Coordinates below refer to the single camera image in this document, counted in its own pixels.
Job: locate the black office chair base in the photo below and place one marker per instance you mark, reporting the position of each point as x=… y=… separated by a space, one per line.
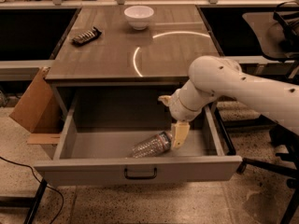
x=281 y=136

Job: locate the black metal stand leg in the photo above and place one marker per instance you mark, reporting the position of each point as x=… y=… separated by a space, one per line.
x=29 y=203

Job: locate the black drawer handle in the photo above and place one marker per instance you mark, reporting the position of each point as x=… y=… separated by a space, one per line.
x=140 y=175

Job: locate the dark snack packet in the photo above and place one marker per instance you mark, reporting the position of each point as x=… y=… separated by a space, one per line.
x=86 y=37

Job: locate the grey open top drawer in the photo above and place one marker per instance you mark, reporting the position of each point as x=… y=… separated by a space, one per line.
x=104 y=123

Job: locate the brown cardboard box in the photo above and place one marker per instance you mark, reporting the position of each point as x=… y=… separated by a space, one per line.
x=38 y=112

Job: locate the grey wooden cabinet counter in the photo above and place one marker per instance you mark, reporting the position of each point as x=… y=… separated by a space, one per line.
x=160 y=53

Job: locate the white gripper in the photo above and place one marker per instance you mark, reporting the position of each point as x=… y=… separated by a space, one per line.
x=178 y=108

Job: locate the white ceramic bowl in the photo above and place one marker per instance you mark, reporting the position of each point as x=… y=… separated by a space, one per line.
x=139 y=17

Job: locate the clear plastic water bottle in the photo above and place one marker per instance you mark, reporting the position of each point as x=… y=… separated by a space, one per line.
x=152 y=146

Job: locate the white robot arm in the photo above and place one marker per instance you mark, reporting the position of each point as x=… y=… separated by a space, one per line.
x=213 y=77

